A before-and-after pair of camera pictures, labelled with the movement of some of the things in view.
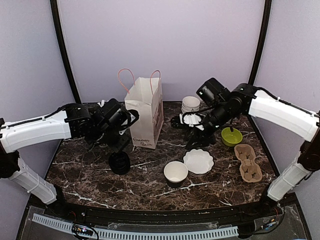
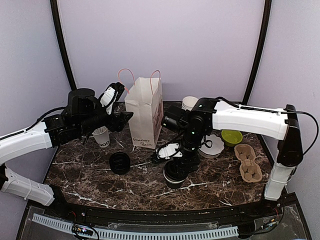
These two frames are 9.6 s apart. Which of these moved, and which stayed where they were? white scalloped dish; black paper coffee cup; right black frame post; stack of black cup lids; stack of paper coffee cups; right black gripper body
Moved: white scalloped dish; right black gripper body
Stayed: stack of black cup lids; black paper coffee cup; right black frame post; stack of paper coffee cups
